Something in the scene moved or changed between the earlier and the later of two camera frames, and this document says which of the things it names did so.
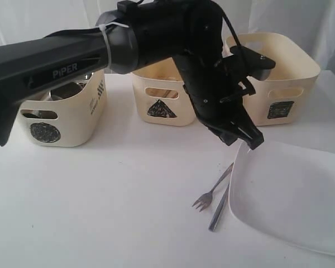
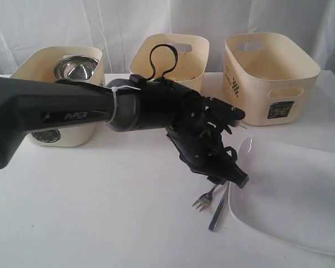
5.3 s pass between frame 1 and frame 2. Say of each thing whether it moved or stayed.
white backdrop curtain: stayed
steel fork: stayed
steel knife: stayed
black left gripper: moved
